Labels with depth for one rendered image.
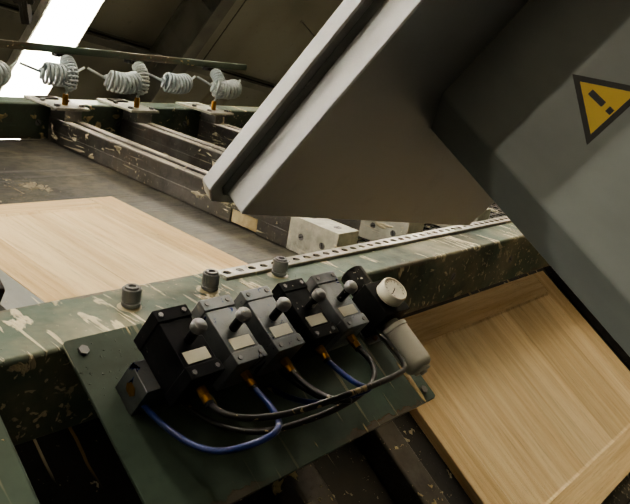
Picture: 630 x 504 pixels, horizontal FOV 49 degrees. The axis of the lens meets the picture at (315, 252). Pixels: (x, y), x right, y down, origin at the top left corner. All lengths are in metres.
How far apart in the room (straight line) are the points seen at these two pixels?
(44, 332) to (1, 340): 0.05
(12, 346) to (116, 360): 0.11
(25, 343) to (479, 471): 0.94
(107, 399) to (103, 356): 0.05
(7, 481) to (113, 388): 0.29
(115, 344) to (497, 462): 0.92
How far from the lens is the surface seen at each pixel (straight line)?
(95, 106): 2.19
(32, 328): 0.85
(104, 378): 0.80
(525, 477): 1.56
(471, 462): 1.46
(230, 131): 2.27
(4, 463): 0.54
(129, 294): 0.90
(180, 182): 1.61
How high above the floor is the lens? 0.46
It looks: 21 degrees up
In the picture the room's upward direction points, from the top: 36 degrees counter-clockwise
